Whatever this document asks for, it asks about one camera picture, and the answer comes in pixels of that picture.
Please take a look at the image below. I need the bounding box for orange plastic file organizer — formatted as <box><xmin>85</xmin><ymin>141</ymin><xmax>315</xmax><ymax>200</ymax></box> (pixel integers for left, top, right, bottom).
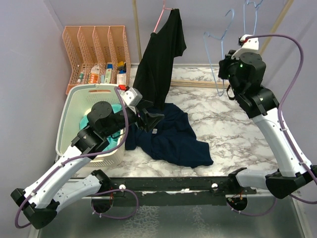
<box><xmin>62</xmin><ymin>25</ymin><xmax>131</xmax><ymax>94</ymax></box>

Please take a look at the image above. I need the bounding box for navy blue t shirt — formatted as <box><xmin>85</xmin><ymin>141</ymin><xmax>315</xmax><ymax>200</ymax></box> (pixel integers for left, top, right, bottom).
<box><xmin>125</xmin><ymin>103</ymin><xmax>213</xmax><ymax>168</ymax></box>

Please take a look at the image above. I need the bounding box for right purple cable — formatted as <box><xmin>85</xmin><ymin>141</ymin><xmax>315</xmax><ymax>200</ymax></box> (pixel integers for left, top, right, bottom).
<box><xmin>247</xmin><ymin>33</ymin><xmax>317</xmax><ymax>205</ymax></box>

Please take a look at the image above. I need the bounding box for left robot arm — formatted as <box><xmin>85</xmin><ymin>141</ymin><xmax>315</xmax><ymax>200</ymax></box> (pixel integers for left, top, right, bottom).
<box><xmin>10</xmin><ymin>101</ymin><xmax>164</xmax><ymax>229</ymax></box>

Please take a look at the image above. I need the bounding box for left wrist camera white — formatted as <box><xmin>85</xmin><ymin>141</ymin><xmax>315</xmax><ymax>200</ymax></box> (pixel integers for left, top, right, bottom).
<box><xmin>118</xmin><ymin>85</ymin><xmax>143</xmax><ymax>113</ymax></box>

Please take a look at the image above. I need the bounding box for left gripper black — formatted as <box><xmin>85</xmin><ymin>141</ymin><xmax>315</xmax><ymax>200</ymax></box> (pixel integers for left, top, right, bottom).
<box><xmin>104</xmin><ymin>99</ymin><xmax>164</xmax><ymax>137</ymax></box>

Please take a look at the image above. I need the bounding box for light blue wire hanger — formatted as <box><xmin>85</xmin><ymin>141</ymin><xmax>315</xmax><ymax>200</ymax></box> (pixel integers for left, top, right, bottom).
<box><xmin>242</xmin><ymin>0</ymin><xmax>264</xmax><ymax>37</ymax></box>

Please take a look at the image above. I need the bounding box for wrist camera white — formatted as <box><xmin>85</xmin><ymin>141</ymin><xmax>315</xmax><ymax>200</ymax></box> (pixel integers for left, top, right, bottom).
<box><xmin>118</xmin><ymin>85</ymin><xmax>143</xmax><ymax>113</ymax></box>
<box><xmin>231</xmin><ymin>34</ymin><xmax>259</xmax><ymax>60</ymax></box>

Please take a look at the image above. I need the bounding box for pink hanger under black shirt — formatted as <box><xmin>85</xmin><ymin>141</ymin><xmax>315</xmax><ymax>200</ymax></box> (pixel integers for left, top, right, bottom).
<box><xmin>153</xmin><ymin>0</ymin><xmax>173</xmax><ymax>33</ymax></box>

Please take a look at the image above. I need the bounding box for cream plastic laundry basket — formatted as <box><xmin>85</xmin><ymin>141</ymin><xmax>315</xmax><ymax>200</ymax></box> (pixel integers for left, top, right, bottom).
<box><xmin>55</xmin><ymin>84</ymin><xmax>119</xmax><ymax>156</ymax></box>

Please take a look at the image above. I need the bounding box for teal t shirt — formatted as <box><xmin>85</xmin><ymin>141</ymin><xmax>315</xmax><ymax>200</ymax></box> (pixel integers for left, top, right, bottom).
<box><xmin>73</xmin><ymin>101</ymin><xmax>125</xmax><ymax>154</ymax></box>

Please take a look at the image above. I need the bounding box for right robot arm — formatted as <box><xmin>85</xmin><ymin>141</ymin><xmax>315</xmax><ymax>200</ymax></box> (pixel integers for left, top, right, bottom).
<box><xmin>218</xmin><ymin>50</ymin><xmax>317</xmax><ymax>199</ymax></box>

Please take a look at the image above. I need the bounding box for wooden clothes rack frame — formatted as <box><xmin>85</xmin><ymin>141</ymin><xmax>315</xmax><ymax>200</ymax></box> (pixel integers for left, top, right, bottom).
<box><xmin>132</xmin><ymin>0</ymin><xmax>294</xmax><ymax>88</ymax></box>

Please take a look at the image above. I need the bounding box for black t shirt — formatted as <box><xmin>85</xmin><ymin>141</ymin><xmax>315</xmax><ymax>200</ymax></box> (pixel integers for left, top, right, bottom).
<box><xmin>133</xmin><ymin>9</ymin><xmax>187</xmax><ymax>110</ymax></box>

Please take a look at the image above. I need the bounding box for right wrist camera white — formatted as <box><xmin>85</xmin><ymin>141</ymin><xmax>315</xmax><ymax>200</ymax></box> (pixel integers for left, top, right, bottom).
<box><xmin>231</xmin><ymin>34</ymin><xmax>259</xmax><ymax>60</ymax></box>

